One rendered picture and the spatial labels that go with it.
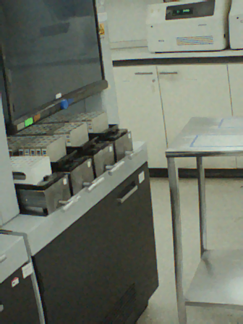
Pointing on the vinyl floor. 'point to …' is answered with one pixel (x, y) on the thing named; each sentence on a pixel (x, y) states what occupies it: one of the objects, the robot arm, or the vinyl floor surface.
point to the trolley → (215, 278)
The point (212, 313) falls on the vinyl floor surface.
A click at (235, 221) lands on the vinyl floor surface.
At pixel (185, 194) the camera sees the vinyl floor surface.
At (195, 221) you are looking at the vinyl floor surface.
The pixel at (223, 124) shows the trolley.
